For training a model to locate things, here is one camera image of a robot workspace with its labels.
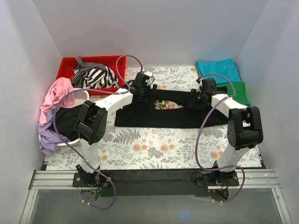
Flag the black floral print t shirt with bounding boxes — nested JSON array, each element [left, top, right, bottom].
[[114, 85, 231, 129]]

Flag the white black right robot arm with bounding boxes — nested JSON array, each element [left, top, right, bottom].
[[190, 75, 263, 186]]

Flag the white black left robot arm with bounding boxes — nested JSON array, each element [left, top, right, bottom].
[[75, 72, 155, 187]]

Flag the folded green t shirt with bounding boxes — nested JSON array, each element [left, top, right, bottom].
[[216, 82, 250, 106]]

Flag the folded blue t shirt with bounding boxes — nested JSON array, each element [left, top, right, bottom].
[[195, 59, 241, 84]]

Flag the black white striped shirt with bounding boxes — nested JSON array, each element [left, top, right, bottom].
[[71, 56, 119, 89]]

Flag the white plastic laundry basket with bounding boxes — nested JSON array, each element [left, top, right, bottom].
[[38, 88, 91, 148]]

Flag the red plastic bin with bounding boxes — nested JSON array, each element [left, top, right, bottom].
[[56, 56, 126, 95]]

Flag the pink shirt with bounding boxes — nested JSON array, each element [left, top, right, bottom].
[[39, 77, 74, 126]]

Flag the black shirt in basket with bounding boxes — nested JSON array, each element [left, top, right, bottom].
[[56, 105, 82, 141]]

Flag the lavender shirt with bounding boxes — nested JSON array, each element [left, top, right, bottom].
[[38, 106, 63, 155]]

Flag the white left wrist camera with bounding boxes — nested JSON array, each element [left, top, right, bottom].
[[144, 71, 155, 82]]

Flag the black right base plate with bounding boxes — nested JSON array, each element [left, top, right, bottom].
[[191, 171, 239, 187]]

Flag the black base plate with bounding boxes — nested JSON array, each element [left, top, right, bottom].
[[191, 171, 239, 187], [72, 172, 111, 187]]

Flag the aluminium frame rail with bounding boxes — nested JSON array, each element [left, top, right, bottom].
[[29, 169, 280, 189]]

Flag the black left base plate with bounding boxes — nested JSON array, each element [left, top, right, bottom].
[[72, 172, 111, 187]]

